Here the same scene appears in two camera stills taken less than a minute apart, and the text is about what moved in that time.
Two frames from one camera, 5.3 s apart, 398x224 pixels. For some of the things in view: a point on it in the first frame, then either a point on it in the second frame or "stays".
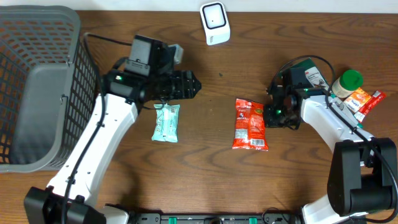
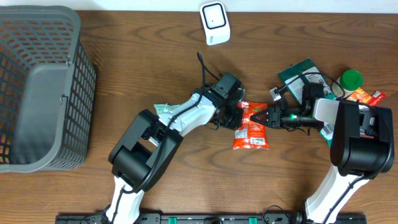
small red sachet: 372,102 stays
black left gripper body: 173,86 → 234,119
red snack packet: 249,127 stays
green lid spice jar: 349,81 stays
